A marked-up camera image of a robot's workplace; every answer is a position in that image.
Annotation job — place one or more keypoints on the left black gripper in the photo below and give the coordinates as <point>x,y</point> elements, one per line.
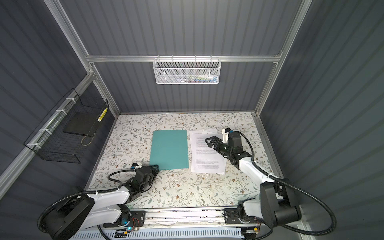
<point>154,171</point>

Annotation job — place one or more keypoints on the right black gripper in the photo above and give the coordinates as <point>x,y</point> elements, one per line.
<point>218,145</point>

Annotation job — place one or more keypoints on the printed paper sheet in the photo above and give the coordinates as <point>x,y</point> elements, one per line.
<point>205,160</point>
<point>210,131</point>

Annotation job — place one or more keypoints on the teal paper folder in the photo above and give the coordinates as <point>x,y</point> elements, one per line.
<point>169,149</point>

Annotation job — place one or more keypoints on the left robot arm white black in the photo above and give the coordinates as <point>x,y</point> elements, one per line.
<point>85,209</point>

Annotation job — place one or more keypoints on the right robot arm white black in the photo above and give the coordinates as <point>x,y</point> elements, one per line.
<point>277,205</point>

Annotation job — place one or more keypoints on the pens in white basket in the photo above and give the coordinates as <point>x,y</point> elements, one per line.
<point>205,78</point>

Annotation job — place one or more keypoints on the yellow marker pen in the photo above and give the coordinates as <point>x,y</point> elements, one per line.
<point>102,115</point>

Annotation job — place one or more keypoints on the black flat pad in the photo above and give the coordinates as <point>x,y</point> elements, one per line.
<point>82,124</point>

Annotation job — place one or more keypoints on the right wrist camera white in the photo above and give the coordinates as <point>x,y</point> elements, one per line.
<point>225,134</point>

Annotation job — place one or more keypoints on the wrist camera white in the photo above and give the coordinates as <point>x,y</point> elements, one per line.
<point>225,134</point>
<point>136,166</point>

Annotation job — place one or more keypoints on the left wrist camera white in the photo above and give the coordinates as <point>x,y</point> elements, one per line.
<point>136,166</point>

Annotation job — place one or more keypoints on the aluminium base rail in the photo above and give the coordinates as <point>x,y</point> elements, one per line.
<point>194,217</point>

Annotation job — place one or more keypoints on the white wire mesh basket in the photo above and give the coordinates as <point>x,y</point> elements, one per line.
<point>166,72</point>

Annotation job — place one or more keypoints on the white perforated cable tray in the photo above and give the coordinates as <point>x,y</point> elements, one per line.
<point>177,234</point>

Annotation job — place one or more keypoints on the black wire mesh basket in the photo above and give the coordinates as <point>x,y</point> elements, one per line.
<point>50,143</point>

